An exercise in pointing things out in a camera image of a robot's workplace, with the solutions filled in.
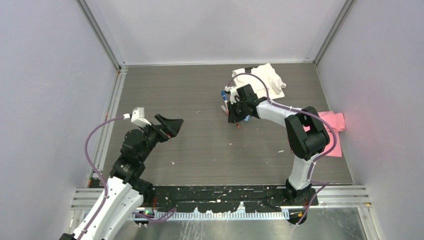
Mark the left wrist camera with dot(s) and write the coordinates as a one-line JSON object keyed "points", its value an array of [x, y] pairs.
{"points": [[137, 117]]}

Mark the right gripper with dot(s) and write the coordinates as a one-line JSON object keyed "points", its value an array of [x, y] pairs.
{"points": [[233, 117]]}

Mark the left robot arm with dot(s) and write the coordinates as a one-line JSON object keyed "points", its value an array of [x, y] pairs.
{"points": [[124, 191]]}

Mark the pink cloth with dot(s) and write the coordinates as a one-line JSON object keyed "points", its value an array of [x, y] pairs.
{"points": [[328, 132]]}

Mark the blue pen cap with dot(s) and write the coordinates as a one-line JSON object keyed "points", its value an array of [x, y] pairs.
{"points": [[223, 94]]}

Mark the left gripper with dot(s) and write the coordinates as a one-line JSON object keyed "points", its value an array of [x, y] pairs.
{"points": [[173, 126]]}

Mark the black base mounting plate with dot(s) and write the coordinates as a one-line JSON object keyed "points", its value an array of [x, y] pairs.
{"points": [[226, 198]]}

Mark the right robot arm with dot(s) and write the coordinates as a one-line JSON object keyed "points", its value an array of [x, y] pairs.
{"points": [[299, 180]]}

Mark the clear pen cap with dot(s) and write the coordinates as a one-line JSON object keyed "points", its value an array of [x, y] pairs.
{"points": [[224, 108]]}

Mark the white folded cloth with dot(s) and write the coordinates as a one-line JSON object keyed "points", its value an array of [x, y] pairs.
{"points": [[267, 74]]}

